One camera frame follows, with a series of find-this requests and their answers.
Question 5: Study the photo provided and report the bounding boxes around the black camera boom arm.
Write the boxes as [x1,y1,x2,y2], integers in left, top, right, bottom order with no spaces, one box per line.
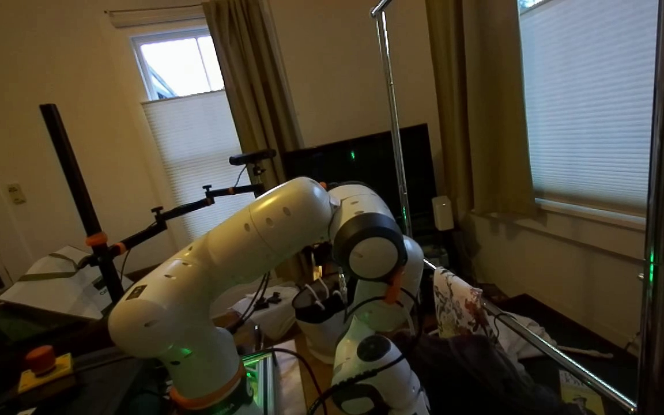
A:
[87,183,270,268]

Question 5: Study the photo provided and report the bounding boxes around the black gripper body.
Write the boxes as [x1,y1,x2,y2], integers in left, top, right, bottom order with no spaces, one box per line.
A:
[292,283,351,326]

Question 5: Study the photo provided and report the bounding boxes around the bright window pane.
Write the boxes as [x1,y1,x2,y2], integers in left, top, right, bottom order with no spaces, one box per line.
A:
[131,27,228,103]

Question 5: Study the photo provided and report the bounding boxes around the black upright post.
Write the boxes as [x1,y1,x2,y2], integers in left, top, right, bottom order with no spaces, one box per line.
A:
[37,102,127,307]

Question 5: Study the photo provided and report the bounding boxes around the clear green lit panel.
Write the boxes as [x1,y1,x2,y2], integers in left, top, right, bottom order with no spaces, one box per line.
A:
[238,351,282,415]

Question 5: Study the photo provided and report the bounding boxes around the white cellular window blind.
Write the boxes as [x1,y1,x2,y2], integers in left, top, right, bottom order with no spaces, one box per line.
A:
[143,88,251,240]
[516,0,664,222]

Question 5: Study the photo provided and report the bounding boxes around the yellow red emergency stop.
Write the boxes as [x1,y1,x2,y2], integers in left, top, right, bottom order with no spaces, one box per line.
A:
[17,344,81,403]

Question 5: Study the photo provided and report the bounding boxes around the black flat television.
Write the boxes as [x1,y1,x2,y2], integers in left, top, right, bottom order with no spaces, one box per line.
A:
[282,123,437,241]

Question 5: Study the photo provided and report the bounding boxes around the yellow white paper tag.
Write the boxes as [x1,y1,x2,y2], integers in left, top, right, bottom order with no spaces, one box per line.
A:
[557,366,608,415]

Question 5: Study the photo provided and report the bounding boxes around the small white box device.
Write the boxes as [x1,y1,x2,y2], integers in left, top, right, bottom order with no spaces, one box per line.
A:
[432,194,456,232]

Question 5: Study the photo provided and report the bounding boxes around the black stereo camera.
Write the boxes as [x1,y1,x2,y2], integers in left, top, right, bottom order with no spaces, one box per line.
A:
[225,147,278,168]

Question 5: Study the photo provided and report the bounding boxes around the white table board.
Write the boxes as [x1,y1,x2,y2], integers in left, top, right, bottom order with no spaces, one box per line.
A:
[0,244,136,322]

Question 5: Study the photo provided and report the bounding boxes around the olive window curtain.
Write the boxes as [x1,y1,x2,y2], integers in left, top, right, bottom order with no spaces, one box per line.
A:
[200,0,305,192]
[422,0,539,222]

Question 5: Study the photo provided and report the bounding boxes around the dark blue garment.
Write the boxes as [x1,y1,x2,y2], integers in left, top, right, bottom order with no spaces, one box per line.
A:
[398,329,580,415]

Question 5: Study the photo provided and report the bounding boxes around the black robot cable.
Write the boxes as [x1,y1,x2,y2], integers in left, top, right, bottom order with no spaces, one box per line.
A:
[225,271,427,415]

